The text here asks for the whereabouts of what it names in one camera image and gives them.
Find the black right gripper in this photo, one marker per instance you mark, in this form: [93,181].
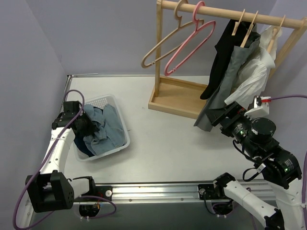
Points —
[223,117]

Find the black garment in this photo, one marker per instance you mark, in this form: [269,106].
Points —
[224,49]

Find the beige plastic hanger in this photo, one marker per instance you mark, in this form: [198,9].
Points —
[160,40]

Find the pink plastic hanger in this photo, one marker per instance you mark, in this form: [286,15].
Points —
[200,25]

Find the wooden hanger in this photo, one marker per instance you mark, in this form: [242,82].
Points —
[275,31]
[249,30]
[237,23]

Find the light blue denim jacket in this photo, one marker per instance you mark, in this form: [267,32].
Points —
[109,134]

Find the dark blue denim skirt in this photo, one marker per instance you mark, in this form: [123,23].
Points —
[80,144]

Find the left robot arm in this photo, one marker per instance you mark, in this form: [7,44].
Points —
[50,190]

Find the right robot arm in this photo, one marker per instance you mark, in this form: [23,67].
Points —
[279,167]

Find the grey garment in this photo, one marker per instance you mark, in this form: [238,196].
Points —
[216,101]

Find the wooden clothes rack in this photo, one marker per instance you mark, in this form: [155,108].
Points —
[182,97]

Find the white shirt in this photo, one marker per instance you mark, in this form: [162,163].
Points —
[253,75]

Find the white plastic basket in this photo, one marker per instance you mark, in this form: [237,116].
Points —
[89,129]

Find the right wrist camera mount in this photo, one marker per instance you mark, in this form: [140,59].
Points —
[259,107]

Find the aluminium mounting rail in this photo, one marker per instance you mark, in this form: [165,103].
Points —
[158,193]

